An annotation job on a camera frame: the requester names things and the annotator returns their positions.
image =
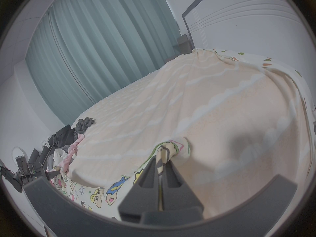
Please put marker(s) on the dark grey dressing table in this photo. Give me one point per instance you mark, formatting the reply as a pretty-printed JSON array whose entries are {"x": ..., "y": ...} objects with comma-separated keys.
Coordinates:
[{"x": 35, "y": 157}]

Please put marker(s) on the round white framed mirror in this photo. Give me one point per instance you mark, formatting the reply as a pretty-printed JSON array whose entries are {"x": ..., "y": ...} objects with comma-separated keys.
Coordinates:
[{"x": 14, "y": 151}]

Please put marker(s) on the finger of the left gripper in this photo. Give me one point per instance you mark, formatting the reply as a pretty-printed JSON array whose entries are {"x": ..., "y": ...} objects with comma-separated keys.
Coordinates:
[{"x": 53, "y": 174}]

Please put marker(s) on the pink printed T-shirt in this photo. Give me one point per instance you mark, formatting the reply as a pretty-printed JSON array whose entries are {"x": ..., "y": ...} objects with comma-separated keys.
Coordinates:
[{"x": 66, "y": 163}]

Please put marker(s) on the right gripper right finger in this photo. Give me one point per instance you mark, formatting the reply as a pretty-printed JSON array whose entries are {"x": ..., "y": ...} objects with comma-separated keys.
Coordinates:
[{"x": 180, "y": 196}]

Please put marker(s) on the dark grey garment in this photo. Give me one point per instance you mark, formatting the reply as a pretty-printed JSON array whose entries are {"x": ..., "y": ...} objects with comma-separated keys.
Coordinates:
[{"x": 84, "y": 125}]

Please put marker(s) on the white printed pyjama top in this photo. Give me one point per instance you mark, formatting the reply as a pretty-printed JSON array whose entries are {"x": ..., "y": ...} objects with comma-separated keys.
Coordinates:
[{"x": 86, "y": 194}]

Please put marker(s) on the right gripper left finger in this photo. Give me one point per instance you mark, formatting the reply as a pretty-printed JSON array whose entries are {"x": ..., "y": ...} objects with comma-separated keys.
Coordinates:
[{"x": 140, "y": 194}]

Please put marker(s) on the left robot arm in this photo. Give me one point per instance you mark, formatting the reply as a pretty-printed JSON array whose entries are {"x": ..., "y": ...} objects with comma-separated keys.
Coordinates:
[{"x": 17, "y": 176}]

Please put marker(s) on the blue-green curtain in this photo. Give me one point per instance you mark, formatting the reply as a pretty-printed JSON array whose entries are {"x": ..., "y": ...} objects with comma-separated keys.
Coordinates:
[
  {"x": 111, "y": 38},
  {"x": 56, "y": 83}
]

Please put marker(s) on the dark grey chest of drawers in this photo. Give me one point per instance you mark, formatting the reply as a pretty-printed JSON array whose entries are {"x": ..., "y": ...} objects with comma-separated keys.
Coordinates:
[{"x": 64, "y": 130}]

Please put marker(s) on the black garment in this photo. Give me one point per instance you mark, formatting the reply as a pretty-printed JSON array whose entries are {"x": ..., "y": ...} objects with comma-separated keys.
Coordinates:
[{"x": 61, "y": 141}]

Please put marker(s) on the pile of clothes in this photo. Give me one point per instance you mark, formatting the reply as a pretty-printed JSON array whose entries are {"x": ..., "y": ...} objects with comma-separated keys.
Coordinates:
[{"x": 74, "y": 148}]

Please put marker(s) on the grey bedside table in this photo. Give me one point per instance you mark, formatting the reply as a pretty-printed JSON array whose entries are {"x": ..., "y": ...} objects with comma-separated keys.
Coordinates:
[{"x": 184, "y": 44}]

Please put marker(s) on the bed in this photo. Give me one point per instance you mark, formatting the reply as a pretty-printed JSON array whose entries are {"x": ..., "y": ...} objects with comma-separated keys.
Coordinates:
[{"x": 197, "y": 107}]

